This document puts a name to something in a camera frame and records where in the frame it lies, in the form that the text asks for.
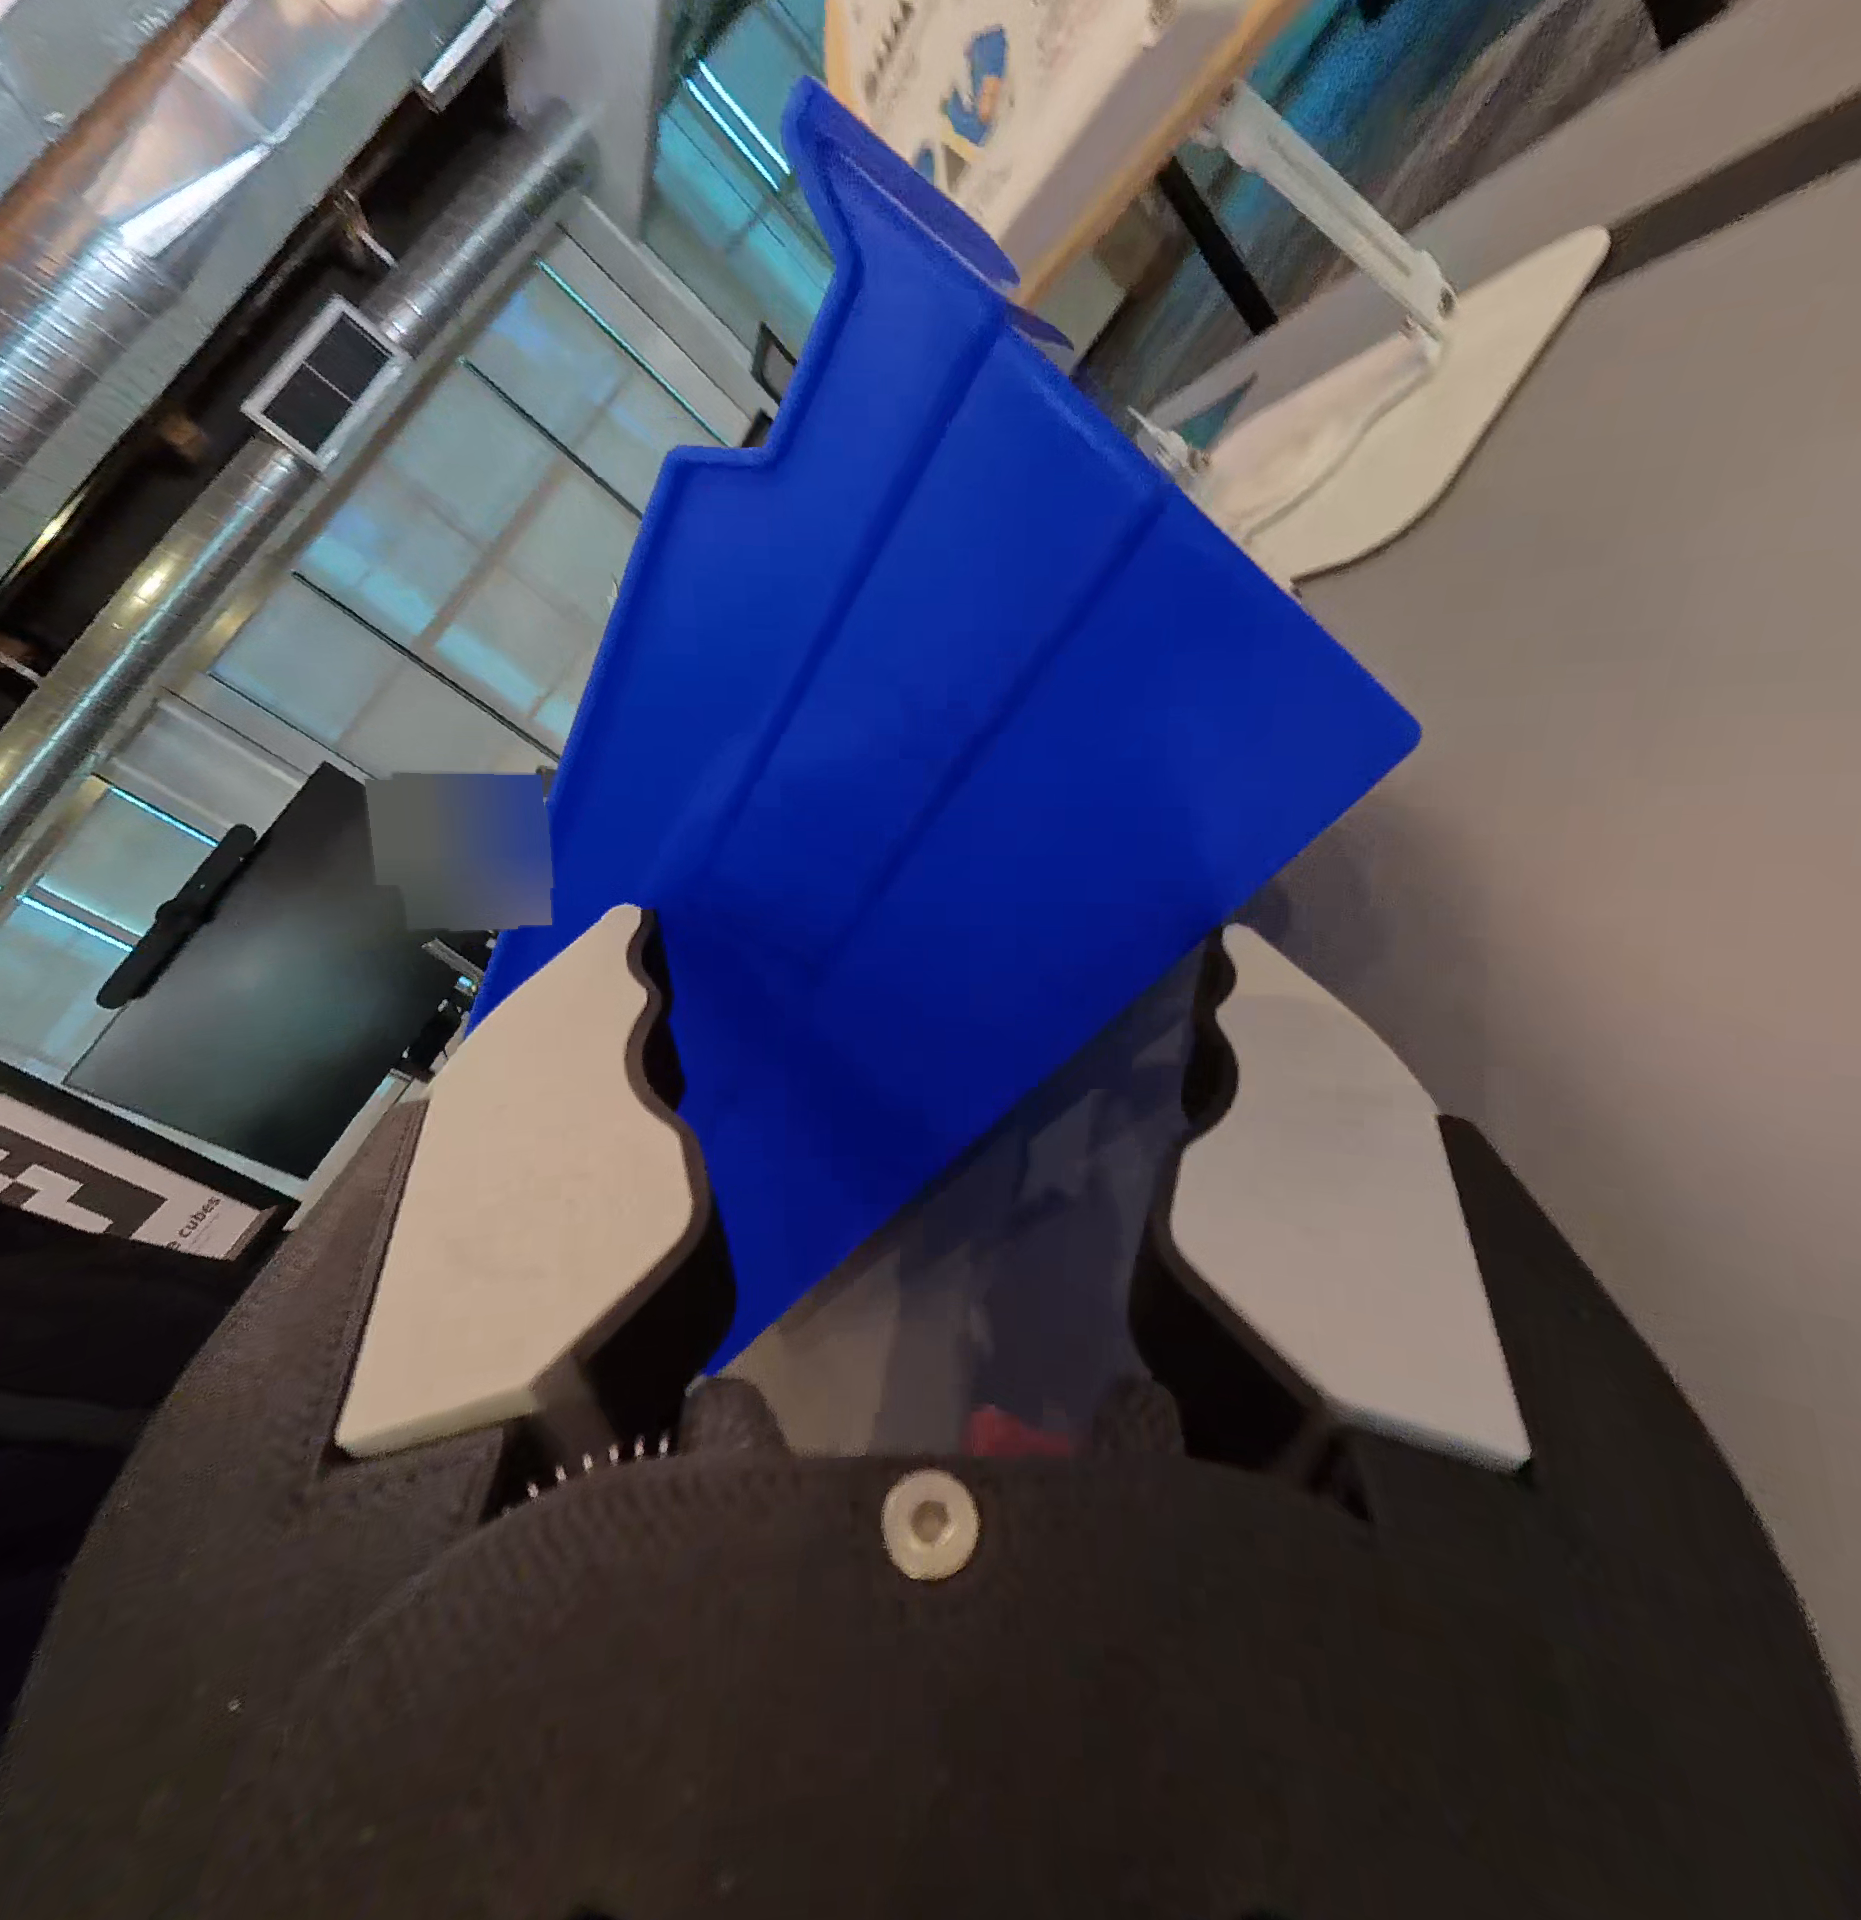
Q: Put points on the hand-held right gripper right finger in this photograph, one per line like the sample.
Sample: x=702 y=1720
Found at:
x=1319 y=1231

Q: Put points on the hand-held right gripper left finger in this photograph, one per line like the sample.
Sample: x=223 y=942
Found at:
x=524 y=1200

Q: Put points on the blue plastic bin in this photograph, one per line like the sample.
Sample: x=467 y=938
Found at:
x=946 y=750

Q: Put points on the black monitor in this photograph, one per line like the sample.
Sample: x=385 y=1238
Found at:
x=240 y=1021

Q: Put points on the white vent grille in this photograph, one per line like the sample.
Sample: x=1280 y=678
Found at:
x=324 y=383

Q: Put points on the silver air duct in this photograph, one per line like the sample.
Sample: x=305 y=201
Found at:
x=60 y=346
x=119 y=676

